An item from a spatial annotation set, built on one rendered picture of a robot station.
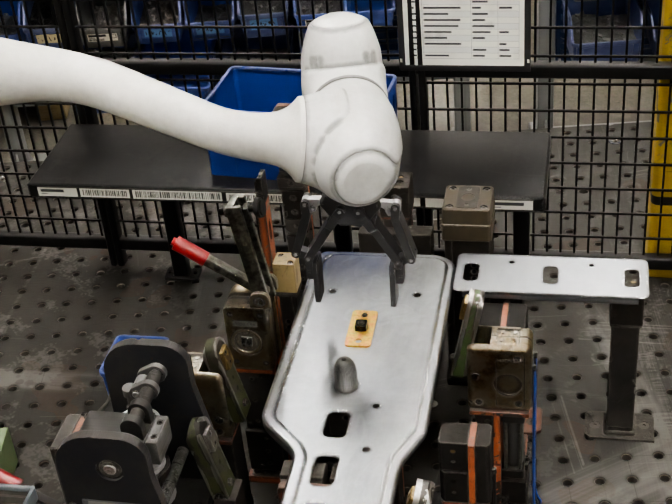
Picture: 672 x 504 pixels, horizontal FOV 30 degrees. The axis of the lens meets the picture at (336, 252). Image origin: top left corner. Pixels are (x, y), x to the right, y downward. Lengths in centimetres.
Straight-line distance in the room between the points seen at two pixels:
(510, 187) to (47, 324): 94
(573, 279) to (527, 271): 7
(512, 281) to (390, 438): 38
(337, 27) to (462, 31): 64
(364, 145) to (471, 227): 61
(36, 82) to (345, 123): 39
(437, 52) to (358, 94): 72
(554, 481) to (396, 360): 38
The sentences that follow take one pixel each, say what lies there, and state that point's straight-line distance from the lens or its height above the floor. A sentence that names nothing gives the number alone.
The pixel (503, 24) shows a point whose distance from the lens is 215.
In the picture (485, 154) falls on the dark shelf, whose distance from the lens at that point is 217.
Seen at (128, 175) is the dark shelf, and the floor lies 103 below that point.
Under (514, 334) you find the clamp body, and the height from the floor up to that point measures 104.
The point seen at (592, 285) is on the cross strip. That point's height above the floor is 100.
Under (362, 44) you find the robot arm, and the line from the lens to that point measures 155.
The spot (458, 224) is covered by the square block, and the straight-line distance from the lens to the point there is 198.
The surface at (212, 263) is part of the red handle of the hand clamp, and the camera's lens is 181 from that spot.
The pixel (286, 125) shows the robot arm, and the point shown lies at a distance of 145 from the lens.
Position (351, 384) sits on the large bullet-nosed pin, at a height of 101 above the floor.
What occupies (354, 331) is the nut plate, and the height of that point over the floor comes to 100.
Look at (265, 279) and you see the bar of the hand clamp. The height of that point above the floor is 107.
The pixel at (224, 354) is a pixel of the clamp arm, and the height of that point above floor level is 109.
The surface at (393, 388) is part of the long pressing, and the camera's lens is 172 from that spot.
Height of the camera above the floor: 212
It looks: 34 degrees down
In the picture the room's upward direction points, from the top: 6 degrees counter-clockwise
